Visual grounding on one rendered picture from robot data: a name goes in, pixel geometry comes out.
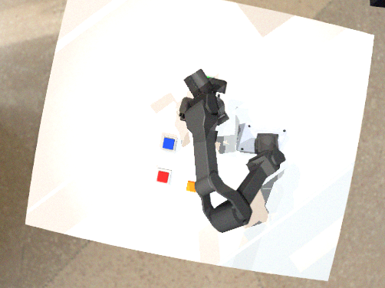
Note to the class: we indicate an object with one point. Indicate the small orange block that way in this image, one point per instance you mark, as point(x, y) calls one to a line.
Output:
point(190, 186)

